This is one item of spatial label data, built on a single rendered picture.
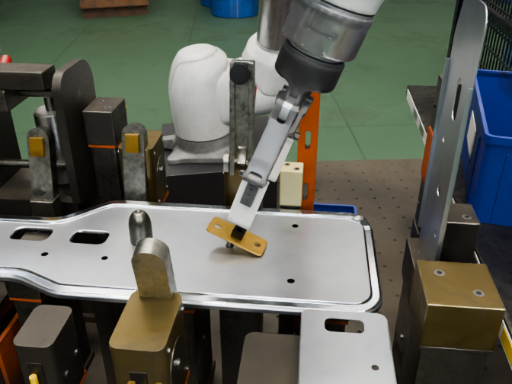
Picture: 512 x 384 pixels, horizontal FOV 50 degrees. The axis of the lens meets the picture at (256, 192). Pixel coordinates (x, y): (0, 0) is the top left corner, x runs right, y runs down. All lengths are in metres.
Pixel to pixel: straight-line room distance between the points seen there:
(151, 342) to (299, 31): 0.35
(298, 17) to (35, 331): 0.46
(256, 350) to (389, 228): 0.81
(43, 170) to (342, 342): 0.56
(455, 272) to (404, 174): 1.02
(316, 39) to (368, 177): 1.06
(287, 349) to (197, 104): 0.84
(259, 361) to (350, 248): 0.23
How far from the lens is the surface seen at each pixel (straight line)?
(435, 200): 0.74
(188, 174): 1.40
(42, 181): 0.96
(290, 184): 0.84
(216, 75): 1.37
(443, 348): 0.66
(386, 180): 1.62
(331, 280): 0.72
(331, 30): 0.60
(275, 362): 0.64
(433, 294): 0.63
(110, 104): 0.96
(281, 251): 0.77
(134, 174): 0.92
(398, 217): 1.45
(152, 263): 0.58
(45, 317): 0.72
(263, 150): 0.60
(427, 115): 1.19
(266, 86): 1.40
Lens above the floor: 1.44
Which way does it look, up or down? 29 degrees down
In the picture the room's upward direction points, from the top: straight up
